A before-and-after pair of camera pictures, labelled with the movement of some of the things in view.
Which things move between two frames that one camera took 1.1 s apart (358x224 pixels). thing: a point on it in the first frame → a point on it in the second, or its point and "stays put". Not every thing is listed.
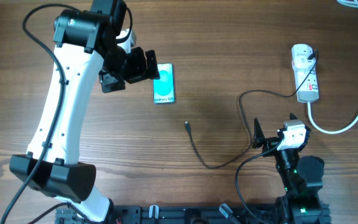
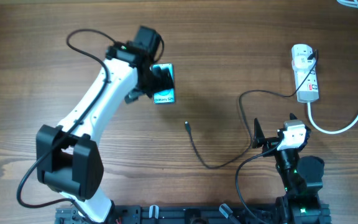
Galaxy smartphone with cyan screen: x=164 y=88 stays put
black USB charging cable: x=245 y=119 stays put
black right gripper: x=270 y=142 stays put
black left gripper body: x=133 y=69 → x=145 y=86
